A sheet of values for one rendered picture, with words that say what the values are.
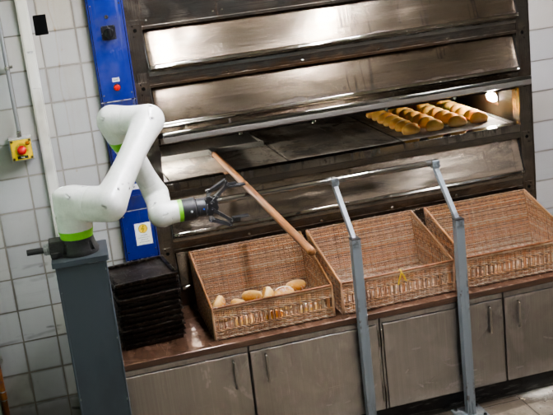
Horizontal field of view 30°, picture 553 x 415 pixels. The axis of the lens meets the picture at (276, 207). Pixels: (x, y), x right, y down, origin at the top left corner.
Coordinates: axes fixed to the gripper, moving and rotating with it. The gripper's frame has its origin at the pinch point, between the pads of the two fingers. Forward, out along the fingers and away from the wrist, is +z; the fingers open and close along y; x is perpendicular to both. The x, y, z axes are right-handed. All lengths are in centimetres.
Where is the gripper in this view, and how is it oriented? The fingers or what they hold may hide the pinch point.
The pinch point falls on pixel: (243, 199)
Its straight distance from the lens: 427.5
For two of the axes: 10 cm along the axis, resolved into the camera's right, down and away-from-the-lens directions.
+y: 1.1, 9.6, 2.7
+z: 9.6, -1.7, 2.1
